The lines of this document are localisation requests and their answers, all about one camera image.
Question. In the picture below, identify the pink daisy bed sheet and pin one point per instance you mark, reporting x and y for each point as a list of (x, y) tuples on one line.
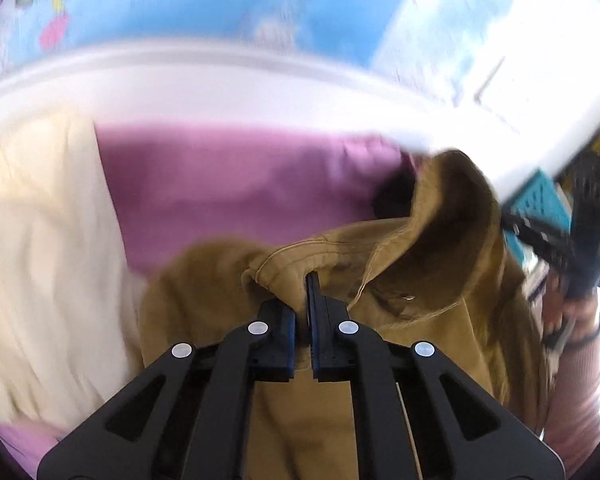
[(173, 187)]

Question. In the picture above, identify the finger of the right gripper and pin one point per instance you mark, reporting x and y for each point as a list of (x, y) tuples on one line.
[(549, 243)]

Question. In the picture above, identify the teal top basket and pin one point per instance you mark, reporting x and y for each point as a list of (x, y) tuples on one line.
[(539, 198)]

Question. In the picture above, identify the colourful wall map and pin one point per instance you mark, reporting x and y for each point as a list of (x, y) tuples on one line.
[(440, 47)]

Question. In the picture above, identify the black garment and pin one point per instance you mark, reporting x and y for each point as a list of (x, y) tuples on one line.
[(393, 199)]

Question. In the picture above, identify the olive brown jacket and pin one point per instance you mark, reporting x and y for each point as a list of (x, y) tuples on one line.
[(442, 274)]

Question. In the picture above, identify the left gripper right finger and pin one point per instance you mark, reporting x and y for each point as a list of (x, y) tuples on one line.
[(417, 415)]

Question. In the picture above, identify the person's right hand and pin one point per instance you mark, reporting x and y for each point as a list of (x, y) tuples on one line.
[(558, 311)]

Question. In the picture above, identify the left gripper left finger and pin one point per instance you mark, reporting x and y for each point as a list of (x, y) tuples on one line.
[(186, 416)]

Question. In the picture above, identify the cream pillow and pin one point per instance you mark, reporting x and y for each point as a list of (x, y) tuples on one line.
[(68, 299)]

